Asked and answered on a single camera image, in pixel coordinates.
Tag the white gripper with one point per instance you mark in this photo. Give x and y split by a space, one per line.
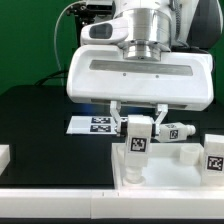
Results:
99 74

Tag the white square tabletop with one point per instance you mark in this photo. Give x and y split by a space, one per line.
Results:
170 166

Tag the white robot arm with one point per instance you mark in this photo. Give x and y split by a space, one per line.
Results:
149 53

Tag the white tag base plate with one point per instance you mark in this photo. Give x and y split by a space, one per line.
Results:
102 125

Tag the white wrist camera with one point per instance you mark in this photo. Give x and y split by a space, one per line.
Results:
105 33

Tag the white obstacle fence rail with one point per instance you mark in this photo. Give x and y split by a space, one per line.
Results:
112 203

